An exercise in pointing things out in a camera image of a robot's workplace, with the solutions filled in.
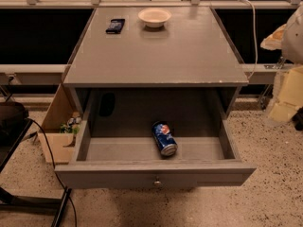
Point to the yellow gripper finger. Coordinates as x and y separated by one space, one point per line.
287 95
274 40

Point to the blue pepsi can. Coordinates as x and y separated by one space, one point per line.
163 138

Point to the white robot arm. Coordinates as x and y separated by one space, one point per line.
292 44

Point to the grey cabinet counter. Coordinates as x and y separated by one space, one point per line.
190 51

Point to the round metal drawer knob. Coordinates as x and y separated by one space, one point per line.
157 183

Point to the open grey top drawer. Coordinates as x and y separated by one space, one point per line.
118 150

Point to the white bowl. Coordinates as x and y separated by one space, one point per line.
154 17

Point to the dark blue snack packet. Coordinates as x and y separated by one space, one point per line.
115 26

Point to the snack items in box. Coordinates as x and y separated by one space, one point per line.
71 126

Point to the open cardboard box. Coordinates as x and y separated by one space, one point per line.
58 147

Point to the black chair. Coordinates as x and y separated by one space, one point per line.
14 124

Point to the black stand base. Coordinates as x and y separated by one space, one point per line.
37 205

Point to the grey rail right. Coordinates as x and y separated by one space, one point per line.
262 73

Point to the grey rail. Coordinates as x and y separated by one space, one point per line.
32 74
262 73

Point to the grey rail left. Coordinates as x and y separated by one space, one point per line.
32 74

